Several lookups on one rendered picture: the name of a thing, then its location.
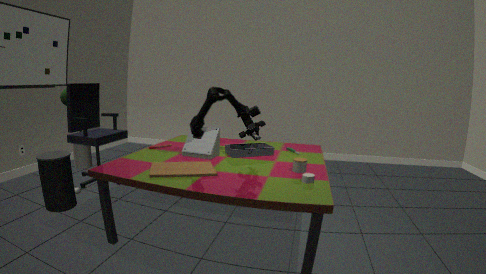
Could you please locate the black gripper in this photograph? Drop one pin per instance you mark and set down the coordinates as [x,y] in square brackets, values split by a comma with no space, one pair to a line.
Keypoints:
[243,134]

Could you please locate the wooden board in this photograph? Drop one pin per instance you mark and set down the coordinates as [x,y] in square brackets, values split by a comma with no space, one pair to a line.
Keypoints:
[182,169]

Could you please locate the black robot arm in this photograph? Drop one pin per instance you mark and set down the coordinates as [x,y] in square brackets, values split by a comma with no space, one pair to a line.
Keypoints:
[197,122]

